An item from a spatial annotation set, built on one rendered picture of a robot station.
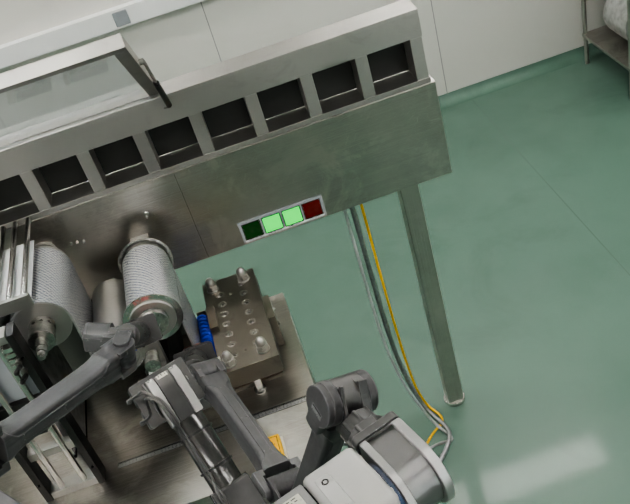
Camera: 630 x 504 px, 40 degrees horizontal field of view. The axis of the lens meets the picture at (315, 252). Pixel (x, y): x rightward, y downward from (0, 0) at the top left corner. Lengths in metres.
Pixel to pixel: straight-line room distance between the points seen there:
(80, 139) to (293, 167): 0.57
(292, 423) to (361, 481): 0.98
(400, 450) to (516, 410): 2.02
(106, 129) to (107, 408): 0.80
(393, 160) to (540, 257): 1.63
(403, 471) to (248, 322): 1.15
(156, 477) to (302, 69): 1.11
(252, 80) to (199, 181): 0.32
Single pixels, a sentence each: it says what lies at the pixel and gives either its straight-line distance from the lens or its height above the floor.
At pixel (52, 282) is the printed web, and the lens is 2.24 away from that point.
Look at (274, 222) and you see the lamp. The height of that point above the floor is 1.18.
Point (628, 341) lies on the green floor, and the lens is 3.60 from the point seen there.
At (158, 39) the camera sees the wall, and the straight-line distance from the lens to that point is 4.70.
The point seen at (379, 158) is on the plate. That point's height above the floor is 1.27.
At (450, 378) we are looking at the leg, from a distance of 3.32.
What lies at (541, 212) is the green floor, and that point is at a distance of 4.25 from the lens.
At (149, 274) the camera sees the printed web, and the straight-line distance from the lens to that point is 2.26.
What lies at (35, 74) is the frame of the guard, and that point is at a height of 1.96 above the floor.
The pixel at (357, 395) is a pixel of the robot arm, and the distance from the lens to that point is 1.50.
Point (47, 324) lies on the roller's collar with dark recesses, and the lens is 2.18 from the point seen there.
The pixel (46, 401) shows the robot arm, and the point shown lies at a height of 1.45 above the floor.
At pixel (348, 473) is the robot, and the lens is 1.35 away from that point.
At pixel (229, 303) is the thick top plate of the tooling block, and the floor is 1.03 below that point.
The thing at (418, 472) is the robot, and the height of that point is 1.49.
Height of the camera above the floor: 2.58
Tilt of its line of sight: 37 degrees down
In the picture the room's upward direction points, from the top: 18 degrees counter-clockwise
